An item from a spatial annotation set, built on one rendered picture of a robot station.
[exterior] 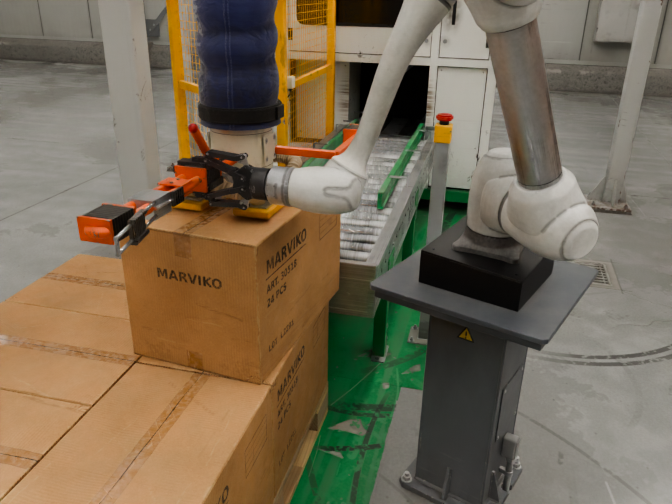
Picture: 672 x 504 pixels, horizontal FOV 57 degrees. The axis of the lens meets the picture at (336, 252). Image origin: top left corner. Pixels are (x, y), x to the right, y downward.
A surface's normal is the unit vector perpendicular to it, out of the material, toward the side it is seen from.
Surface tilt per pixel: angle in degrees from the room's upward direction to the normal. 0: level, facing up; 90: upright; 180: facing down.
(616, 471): 0
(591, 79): 90
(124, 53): 90
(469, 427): 90
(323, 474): 0
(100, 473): 0
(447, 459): 90
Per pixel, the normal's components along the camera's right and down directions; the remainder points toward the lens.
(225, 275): -0.35, 0.37
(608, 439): 0.02, -0.91
